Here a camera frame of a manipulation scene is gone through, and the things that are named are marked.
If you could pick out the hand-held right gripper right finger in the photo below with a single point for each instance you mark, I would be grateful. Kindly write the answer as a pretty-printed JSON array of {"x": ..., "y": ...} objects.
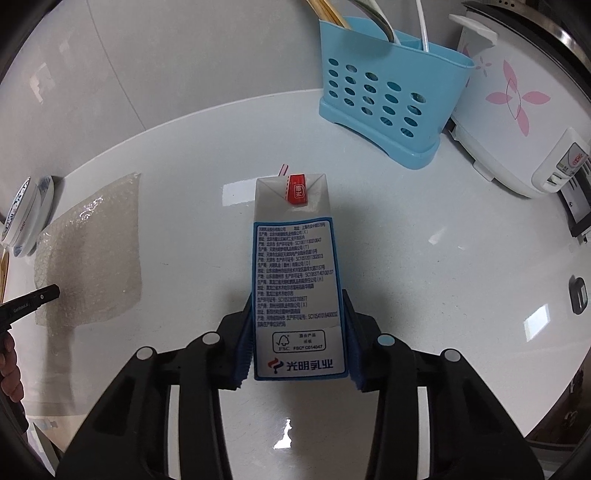
[{"x": 353, "y": 355}]

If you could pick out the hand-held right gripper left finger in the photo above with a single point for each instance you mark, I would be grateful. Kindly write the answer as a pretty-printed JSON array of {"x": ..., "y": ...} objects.
[{"x": 244, "y": 350}]

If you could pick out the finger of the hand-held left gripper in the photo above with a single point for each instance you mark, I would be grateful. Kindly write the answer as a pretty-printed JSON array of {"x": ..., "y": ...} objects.
[{"x": 46, "y": 294}]

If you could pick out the bubble wrap sheet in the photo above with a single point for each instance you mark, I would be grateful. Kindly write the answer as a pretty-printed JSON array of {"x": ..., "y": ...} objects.
[{"x": 97, "y": 244}]

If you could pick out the blue and white milk carton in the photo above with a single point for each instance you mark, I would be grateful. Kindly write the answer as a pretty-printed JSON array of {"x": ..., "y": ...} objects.
[{"x": 295, "y": 277}]

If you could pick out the person's left hand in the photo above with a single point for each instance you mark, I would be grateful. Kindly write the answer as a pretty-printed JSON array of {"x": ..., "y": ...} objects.
[{"x": 11, "y": 376}]

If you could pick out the wooden coaster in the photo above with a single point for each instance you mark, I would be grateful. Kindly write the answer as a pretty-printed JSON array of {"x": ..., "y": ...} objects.
[{"x": 3, "y": 274}]

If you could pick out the white bowl with floral rim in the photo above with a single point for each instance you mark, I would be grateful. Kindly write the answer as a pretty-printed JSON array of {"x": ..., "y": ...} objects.
[{"x": 18, "y": 205}]

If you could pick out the small dark grey device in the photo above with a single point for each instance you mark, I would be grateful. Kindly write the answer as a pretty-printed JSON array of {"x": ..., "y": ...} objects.
[{"x": 578, "y": 295}]

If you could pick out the blue plastic utensil basket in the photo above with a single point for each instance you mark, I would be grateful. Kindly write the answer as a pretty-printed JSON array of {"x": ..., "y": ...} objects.
[{"x": 383, "y": 101}]

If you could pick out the white toaster oven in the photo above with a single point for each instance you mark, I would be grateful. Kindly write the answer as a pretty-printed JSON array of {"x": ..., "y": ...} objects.
[{"x": 579, "y": 207}]

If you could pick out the white floral rice cooker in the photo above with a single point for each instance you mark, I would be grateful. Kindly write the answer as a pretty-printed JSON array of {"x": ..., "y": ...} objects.
[{"x": 512, "y": 106}]

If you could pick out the metal spoon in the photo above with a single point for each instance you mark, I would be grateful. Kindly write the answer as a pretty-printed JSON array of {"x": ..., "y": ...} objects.
[{"x": 381, "y": 21}]

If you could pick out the white plastic stick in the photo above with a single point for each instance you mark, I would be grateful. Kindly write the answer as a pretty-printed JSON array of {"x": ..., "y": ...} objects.
[{"x": 424, "y": 25}]

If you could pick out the wooden chopstick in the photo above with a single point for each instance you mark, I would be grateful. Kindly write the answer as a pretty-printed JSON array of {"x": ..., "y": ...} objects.
[
  {"x": 337, "y": 14},
  {"x": 323, "y": 10}
]

